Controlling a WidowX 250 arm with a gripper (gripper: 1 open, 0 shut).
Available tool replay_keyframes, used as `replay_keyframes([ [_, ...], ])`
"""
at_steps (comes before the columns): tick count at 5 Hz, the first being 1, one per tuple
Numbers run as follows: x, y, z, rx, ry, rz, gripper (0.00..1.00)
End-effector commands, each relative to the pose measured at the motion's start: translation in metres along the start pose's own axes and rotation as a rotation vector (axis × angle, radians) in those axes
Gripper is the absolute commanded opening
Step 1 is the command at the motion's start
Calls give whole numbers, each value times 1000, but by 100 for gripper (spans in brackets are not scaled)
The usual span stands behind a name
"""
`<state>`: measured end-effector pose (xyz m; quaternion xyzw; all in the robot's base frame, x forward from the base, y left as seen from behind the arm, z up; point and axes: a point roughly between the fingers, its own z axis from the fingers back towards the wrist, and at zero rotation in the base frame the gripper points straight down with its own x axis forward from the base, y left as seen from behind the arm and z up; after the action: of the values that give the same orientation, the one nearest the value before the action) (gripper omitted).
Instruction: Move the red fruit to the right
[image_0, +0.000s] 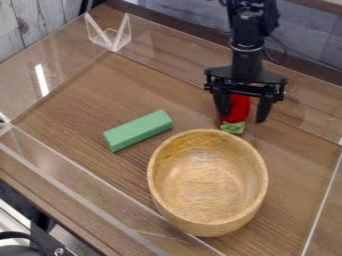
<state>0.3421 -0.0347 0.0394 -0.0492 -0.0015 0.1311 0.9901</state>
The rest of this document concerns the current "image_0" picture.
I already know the red plush strawberry fruit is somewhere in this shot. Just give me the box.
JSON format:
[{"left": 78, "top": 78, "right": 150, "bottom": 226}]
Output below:
[{"left": 218, "top": 94, "right": 251, "bottom": 135}]

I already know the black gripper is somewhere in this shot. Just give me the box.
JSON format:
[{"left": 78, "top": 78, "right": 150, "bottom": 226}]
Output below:
[{"left": 204, "top": 66, "right": 288, "bottom": 123}]

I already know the black clamp mount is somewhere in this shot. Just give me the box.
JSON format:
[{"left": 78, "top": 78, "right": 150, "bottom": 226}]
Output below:
[{"left": 0, "top": 226, "right": 77, "bottom": 256}]

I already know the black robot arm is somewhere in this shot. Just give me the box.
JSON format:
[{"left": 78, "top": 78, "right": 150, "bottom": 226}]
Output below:
[{"left": 204, "top": 0, "right": 288, "bottom": 123}]

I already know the wooden bowl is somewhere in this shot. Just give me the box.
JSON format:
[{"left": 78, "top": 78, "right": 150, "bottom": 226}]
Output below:
[{"left": 146, "top": 129, "right": 268, "bottom": 237}]

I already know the green rectangular block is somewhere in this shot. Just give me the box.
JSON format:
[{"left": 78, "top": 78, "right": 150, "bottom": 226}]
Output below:
[{"left": 102, "top": 110, "right": 173, "bottom": 152}]

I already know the clear acrylic tray wall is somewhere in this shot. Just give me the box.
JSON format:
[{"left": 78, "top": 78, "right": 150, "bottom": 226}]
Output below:
[{"left": 0, "top": 6, "right": 342, "bottom": 256}]

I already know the clear acrylic corner bracket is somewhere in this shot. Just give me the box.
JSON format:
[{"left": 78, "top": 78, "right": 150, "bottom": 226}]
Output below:
[{"left": 84, "top": 13, "right": 130, "bottom": 52}]

